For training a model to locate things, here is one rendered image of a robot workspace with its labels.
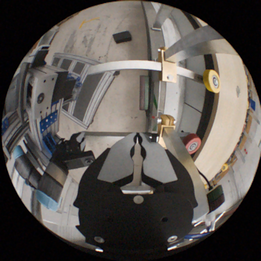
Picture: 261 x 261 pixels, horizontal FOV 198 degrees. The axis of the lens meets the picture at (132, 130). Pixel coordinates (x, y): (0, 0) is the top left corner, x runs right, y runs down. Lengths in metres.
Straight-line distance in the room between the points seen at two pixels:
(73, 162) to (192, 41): 0.38
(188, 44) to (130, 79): 0.99
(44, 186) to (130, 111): 1.15
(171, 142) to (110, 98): 1.03
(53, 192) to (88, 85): 0.97
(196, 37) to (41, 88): 0.35
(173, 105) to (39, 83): 0.62
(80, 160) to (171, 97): 0.52
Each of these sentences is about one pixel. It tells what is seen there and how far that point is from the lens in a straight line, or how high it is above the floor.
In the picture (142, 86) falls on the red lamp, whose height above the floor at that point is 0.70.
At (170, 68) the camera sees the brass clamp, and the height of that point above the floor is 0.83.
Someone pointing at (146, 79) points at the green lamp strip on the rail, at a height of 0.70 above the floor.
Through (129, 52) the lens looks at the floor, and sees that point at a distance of 1.19.
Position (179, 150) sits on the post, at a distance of 0.21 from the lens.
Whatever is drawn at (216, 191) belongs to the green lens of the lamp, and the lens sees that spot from 0.19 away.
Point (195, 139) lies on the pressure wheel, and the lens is 0.32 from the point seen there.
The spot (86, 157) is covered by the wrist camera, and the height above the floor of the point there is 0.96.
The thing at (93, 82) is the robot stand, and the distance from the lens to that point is 1.00.
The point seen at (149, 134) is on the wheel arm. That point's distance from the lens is 0.31.
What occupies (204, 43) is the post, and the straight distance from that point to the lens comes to 0.15.
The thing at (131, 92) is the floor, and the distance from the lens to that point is 1.11.
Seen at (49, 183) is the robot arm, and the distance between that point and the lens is 0.26.
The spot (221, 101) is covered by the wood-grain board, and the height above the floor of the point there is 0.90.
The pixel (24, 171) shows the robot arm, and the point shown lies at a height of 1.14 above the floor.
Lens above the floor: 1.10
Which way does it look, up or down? 59 degrees down
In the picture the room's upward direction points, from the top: 177 degrees counter-clockwise
